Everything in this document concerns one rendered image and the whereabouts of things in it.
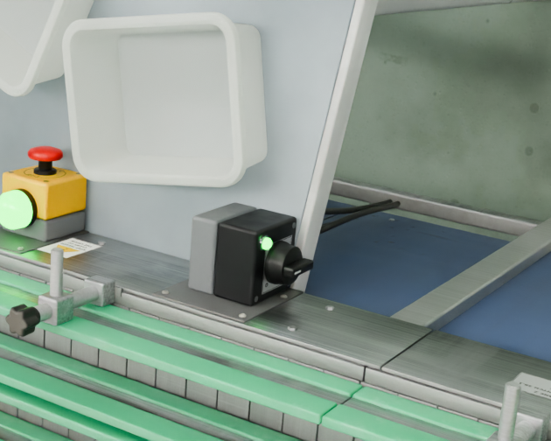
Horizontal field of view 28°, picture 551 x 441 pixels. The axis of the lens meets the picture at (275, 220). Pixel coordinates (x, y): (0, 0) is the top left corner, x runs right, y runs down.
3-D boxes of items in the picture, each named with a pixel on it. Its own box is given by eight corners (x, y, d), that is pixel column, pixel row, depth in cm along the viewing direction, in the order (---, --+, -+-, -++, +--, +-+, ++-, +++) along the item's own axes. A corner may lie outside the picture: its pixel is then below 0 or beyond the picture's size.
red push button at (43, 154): (19, 176, 126) (20, 147, 126) (44, 170, 130) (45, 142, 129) (45, 182, 125) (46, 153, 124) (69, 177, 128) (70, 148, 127)
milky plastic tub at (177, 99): (110, 17, 124) (58, 20, 117) (279, 7, 113) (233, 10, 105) (123, 169, 128) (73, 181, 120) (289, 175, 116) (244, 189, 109)
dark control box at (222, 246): (231, 269, 121) (186, 289, 114) (236, 199, 118) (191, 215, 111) (296, 288, 117) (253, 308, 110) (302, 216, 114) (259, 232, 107)
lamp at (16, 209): (8, 222, 127) (-11, 227, 124) (9, 185, 126) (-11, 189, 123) (37, 230, 125) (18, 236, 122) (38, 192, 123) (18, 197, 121)
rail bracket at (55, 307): (93, 295, 115) (-1, 330, 104) (94, 227, 113) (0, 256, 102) (122, 304, 113) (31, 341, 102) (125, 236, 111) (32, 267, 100)
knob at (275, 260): (285, 276, 114) (313, 284, 113) (261, 288, 111) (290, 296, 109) (289, 235, 113) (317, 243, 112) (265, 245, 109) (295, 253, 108)
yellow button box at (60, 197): (45, 217, 134) (0, 230, 128) (45, 157, 132) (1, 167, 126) (88, 230, 131) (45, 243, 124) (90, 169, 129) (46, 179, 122)
